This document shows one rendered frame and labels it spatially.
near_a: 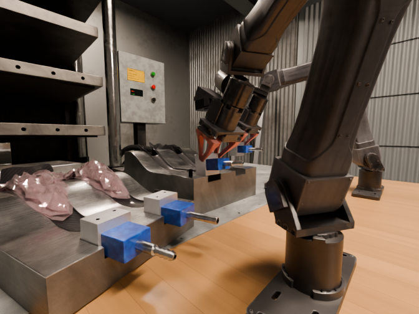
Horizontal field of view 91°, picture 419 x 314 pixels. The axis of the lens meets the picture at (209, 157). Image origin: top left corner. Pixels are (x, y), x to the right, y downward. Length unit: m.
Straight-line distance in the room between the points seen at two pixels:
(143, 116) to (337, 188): 1.23
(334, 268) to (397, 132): 2.26
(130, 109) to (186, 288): 1.16
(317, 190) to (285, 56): 2.74
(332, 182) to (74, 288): 0.30
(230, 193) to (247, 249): 0.23
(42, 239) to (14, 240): 0.03
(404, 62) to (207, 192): 2.30
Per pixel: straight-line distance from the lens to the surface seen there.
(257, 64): 0.44
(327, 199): 0.28
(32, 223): 0.39
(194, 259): 0.35
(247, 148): 0.78
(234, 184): 0.58
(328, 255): 0.28
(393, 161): 2.51
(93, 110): 3.07
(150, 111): 1.40
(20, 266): 0.32
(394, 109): 2.51
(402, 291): 0.38
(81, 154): 1.82
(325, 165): 0.25
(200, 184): 0.48
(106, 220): 0.30
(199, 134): 0.48
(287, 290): 0.30
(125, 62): 1.39
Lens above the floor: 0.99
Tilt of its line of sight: 6 degrees down
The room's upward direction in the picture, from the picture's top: straight up
